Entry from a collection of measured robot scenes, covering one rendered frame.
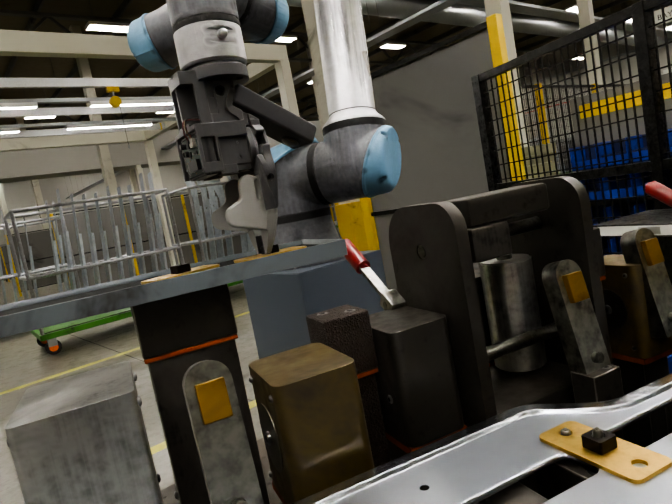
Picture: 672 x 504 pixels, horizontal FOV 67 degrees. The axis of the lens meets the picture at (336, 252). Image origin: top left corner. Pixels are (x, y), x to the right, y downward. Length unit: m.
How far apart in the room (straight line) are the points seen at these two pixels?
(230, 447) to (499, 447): 0.21
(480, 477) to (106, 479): 0.26
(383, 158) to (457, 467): 0.57
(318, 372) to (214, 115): 0.32
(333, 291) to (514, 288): 0.39
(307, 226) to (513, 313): 0.45
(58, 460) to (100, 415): 0.04
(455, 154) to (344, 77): 2.30
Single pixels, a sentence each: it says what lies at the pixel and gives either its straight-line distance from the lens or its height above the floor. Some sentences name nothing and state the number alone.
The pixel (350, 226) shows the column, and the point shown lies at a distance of 8.39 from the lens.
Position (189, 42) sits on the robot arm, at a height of 1.40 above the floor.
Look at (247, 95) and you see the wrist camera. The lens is 0.61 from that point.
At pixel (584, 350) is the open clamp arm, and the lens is 0.59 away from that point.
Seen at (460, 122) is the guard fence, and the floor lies 1.51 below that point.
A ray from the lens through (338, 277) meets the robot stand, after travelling 0.92.
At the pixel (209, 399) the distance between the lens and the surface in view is 0.41.
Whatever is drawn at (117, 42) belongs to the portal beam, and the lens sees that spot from 6.83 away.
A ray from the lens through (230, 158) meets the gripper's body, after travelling 0.58.
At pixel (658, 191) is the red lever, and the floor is 1.13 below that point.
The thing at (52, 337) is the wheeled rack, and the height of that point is 0.22.
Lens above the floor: 1.21
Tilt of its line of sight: 6 degrees down
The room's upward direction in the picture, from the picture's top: 11 degrees counter-clockwise
